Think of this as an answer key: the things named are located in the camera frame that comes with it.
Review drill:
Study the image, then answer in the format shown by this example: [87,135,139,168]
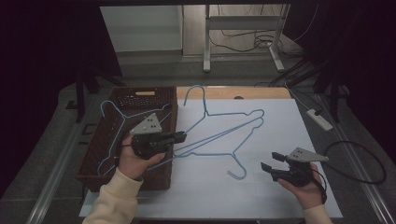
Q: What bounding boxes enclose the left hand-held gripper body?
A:
[129,112,168,161]

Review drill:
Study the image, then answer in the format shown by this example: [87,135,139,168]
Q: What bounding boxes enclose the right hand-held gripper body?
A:
[273,147,330,188]

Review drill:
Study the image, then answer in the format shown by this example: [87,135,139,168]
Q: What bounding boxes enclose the brown woven basket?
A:
[75,86,179,191]

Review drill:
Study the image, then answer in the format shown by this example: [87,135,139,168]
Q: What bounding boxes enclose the person's right hand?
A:
[277,167,326,210]

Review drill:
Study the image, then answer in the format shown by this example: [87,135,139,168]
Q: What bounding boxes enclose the person's left hand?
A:
[117,134,167,182]

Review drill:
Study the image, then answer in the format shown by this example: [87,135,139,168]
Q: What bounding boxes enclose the white table cover sheet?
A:
[78,98,344,219]

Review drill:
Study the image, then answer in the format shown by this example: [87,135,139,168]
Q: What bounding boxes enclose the white power strip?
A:
[306,108,334,133]

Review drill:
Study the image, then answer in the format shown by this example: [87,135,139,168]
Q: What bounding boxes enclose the dark metal stand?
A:
[312,60,351,124]
[65,60,127,124]

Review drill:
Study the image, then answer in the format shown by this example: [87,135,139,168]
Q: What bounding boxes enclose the white cabinet panel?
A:
[100,5,184,53]

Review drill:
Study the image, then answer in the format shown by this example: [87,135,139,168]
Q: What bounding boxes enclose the dark curtain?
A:
[281,0,396,176]
[0,0,123,190]

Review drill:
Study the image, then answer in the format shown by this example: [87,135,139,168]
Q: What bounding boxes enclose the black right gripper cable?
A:
[311,168,328,205]

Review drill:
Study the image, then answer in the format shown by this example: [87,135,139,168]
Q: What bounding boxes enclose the thin white power cable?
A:
[284,81,310,111]

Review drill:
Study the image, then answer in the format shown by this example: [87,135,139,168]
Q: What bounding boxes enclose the bundle of black cables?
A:
[254,57,326,89]

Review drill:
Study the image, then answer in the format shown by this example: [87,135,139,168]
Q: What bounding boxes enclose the long black looped cable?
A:
[322,140,388,185]

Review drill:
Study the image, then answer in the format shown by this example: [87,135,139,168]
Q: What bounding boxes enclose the tangled black floor cables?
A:
[208,4,302,60]

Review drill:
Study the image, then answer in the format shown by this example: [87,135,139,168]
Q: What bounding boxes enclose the white desk frame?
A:
[202,3,292,74]

